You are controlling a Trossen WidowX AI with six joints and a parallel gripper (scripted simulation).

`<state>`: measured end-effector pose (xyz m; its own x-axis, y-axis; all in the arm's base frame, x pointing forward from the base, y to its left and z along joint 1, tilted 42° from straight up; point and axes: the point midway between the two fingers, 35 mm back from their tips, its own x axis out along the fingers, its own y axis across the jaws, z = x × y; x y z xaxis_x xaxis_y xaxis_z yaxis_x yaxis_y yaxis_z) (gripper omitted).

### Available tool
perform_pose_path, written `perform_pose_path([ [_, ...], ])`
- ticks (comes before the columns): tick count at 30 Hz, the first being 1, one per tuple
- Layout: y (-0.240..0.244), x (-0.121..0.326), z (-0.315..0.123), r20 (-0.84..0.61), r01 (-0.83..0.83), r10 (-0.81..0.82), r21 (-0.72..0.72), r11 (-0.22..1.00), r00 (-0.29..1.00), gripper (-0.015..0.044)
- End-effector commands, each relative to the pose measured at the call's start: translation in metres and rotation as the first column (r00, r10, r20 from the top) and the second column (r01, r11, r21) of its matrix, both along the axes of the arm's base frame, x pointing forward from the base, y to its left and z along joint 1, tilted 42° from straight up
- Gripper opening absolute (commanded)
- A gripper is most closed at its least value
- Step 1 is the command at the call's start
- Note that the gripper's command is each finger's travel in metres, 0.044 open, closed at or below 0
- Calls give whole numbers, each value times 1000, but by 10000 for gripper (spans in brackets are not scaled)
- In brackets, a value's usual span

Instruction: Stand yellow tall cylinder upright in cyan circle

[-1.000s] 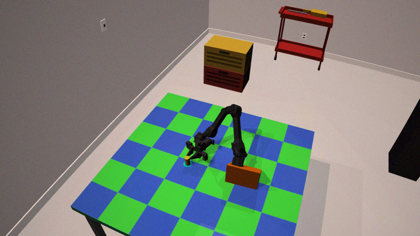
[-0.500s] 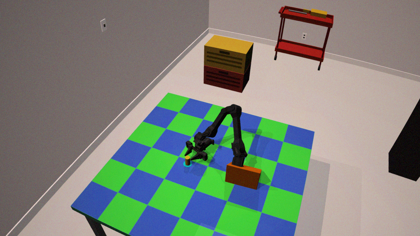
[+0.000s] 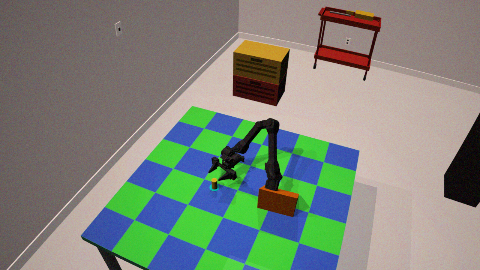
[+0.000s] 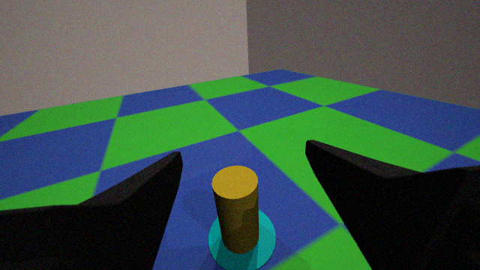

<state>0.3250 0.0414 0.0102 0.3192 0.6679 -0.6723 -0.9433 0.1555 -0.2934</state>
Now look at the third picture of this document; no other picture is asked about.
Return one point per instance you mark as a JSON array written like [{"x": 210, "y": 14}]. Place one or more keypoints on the yellow tall cylinder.
[{"x": 214, "y": 183}]

